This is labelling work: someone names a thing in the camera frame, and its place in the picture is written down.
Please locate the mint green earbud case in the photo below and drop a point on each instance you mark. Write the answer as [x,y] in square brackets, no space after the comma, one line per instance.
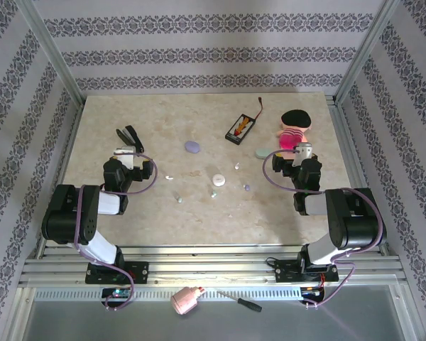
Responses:
[261,153]

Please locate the purple earbud charging case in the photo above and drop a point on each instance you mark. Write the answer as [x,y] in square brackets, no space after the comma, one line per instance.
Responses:
[192,147]

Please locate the white round earbud case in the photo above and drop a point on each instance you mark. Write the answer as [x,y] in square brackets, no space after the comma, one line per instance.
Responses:
[218,180]

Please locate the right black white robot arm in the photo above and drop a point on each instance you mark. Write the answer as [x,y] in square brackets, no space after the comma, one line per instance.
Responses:
[358,220]

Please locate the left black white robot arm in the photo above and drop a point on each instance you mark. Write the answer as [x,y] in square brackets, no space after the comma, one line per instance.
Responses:
[67,213]

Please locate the black stapler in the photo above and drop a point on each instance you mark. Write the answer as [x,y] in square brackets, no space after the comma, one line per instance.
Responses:
[129,138]

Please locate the pink plush doll black hair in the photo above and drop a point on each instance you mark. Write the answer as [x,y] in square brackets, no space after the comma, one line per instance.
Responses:
[293,131]

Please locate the black battery holder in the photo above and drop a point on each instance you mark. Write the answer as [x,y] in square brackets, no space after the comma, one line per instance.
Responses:
[241,128]

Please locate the right controller board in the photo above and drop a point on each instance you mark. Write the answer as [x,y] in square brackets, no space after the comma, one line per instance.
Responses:
[310,290]

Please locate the controller board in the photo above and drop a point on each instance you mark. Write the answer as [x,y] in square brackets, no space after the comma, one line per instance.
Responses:
[310,290]
[117,292]

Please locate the left controller board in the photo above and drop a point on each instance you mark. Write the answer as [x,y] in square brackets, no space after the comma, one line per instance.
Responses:
[117,292]

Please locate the pink bottle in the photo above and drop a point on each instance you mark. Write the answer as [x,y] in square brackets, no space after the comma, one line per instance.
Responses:
[184,301]

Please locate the grey metal panel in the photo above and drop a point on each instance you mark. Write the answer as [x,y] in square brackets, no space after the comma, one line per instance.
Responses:
[213,327]

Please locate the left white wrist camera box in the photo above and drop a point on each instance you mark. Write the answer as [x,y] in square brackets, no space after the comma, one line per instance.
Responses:
[127,156]

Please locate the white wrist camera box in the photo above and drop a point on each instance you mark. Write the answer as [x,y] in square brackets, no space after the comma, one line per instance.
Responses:
[127,156]
[303,152]

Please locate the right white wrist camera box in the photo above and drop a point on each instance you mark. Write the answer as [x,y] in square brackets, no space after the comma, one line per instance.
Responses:
[303,152]

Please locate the aluminium side rail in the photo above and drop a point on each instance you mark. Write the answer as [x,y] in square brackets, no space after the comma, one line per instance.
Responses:
[348,142]
[69,142]

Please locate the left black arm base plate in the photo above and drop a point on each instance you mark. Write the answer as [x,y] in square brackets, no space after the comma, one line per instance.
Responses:
[140,271]

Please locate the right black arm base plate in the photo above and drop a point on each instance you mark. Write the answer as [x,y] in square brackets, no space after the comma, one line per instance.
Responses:
[287,273]

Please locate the aluminium frame post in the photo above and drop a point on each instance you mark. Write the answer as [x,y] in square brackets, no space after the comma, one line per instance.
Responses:
[365,53]
[55,53]

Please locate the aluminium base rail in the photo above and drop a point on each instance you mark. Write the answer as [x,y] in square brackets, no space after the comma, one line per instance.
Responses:
[213,270]

